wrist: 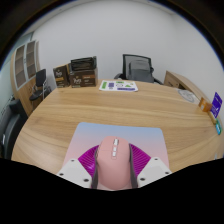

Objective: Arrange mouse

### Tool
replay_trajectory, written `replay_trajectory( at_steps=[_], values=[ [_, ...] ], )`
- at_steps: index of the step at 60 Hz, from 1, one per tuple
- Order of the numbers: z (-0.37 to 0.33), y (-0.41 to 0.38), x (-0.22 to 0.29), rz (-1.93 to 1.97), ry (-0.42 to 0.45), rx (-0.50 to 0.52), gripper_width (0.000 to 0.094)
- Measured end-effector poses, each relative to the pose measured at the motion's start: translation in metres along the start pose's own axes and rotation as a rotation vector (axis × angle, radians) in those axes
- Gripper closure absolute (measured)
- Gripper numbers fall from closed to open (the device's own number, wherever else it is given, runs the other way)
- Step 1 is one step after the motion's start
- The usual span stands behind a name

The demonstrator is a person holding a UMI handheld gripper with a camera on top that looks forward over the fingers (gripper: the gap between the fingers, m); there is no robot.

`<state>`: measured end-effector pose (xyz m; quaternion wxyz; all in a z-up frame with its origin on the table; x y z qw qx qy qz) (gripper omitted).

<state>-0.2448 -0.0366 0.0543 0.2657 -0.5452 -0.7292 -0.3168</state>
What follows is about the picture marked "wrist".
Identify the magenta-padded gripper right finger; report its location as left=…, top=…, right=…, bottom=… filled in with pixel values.
left=128, top=143, right=173, bottom=189

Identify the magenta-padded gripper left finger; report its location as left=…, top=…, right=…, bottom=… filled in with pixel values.
left=56, top=144, right=101, bottom=190

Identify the pink computer mouse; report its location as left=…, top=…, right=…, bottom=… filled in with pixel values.
left=95, top=135, right=132, bottom=191

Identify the blue-to-pink gradient mouse pad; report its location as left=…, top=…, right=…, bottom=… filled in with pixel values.
left=62, top=121, right=170, bottom=174

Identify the small green item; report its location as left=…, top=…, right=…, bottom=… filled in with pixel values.
left=214, top=119, right=222, bottom=136

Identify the clear plastic bag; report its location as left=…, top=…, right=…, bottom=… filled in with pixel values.
left=177, top=88, right=200, bottom=104

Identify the small orange block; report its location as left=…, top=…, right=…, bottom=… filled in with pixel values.
left=198, top=96, right=213, bottom=113

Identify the purple card sign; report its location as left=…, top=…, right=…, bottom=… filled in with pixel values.
left=210, top=92, right=223, bottom=119

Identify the white leaflet with coloured print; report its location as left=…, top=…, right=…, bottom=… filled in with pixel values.
left=98, top=79, right=139, bottom=93

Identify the wide brown cardboard box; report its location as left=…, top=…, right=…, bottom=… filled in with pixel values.
left=68, top=68, right=99, bottom=89

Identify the wooden side desk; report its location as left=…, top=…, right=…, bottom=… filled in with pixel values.
left=163, top=70, right=204, bottom=101

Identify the tall brown cardboard box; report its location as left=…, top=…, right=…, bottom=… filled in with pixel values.
left=52, top=64, right=72, bottom=89

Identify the grey bag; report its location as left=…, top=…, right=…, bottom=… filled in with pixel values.
left=128, top=59, right=155, bottom=84

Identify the wooden shelf cabinet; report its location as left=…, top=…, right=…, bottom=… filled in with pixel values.
left=9, top=40, right=43, bottom=116

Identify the black visitor chair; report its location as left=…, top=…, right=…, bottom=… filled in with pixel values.
left=29, top=68, right=53, bottom=102

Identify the black cardboard box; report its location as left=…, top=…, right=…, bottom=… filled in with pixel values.
left=70, top=55, right=98, bottom=72

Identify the black mesh office chair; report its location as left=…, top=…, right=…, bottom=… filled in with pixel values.
left=114, top=53, right=164, bottom=85

